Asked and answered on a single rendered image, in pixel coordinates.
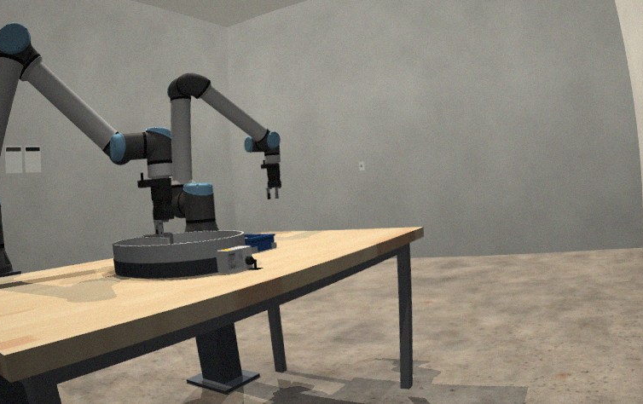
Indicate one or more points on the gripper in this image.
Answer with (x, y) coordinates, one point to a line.
(274, 176)
(162, 199)

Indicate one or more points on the grey turntable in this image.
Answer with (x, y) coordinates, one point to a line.
(159, 255)

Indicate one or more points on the blue crate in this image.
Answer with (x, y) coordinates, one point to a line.
(260, 241)

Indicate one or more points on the white control box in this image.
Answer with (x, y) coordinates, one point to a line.
(232, 259)

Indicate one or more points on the wooden table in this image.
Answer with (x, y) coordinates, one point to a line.
(131, 302)

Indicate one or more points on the white wall sheet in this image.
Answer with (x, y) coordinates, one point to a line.
(13, 162)
(32, 162)

